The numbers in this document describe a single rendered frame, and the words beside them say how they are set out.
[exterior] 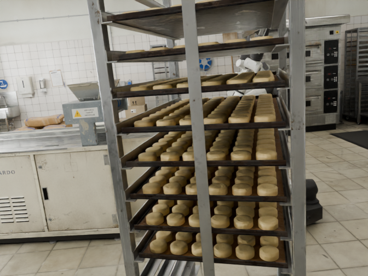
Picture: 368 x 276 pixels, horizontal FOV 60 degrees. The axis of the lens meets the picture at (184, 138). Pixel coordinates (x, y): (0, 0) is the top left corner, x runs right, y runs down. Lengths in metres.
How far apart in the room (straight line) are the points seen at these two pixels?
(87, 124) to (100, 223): 0.83
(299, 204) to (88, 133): 2.00
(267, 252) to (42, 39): 6.67
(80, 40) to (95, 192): 4.68
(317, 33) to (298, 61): 5.57
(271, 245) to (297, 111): 0.39
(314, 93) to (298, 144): 5.55
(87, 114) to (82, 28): 4.56
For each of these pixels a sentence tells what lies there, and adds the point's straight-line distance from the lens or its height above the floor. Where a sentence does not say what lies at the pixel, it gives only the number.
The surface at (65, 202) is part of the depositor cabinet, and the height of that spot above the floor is 0.38.
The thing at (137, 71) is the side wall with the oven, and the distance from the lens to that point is 6.74.
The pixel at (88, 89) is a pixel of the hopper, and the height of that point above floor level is 1.27.
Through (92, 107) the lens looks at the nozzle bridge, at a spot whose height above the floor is 1.14.
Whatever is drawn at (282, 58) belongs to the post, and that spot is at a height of 1.37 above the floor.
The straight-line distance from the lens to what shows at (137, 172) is 2.75.
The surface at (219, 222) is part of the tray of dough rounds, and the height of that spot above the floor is 0.97.
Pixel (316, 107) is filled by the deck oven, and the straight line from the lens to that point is 6.31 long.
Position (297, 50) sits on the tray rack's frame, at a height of 1.38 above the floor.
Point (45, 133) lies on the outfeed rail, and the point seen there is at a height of 0.88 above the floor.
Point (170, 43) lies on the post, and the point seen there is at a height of 1.47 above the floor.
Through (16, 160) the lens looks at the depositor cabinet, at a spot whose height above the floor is 0.77.
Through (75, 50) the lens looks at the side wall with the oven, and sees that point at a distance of 6.98.
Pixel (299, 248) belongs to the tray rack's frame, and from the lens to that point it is 0.85.
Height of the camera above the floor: 1.37
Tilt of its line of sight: 12 degrees down
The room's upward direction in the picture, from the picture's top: 5 degrees counter-clockwise
